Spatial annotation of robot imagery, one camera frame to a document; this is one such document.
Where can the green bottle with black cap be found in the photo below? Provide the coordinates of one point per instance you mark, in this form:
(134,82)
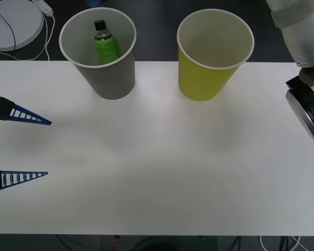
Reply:
(106,48)

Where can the silver and black right arm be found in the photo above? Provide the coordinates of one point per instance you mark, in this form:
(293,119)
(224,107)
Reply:
(303,34)

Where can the white round base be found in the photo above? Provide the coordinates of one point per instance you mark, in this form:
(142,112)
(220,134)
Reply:
(23,23)

